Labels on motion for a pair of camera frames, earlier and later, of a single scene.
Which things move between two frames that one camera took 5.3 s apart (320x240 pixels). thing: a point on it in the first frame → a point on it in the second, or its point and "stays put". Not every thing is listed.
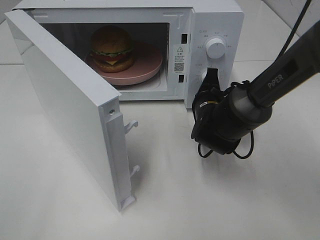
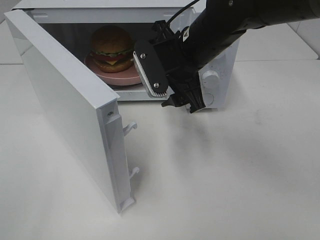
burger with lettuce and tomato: (111, 49) stays put
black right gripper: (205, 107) → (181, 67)
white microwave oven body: (152, 50) stays put
